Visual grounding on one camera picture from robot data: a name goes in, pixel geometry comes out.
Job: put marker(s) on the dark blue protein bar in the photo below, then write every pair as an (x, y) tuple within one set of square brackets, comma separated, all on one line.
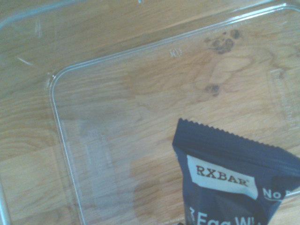
[(222, 159)]

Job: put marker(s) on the clear rectangular plastic container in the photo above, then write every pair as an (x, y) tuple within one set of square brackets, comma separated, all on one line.
[(117, 117)]

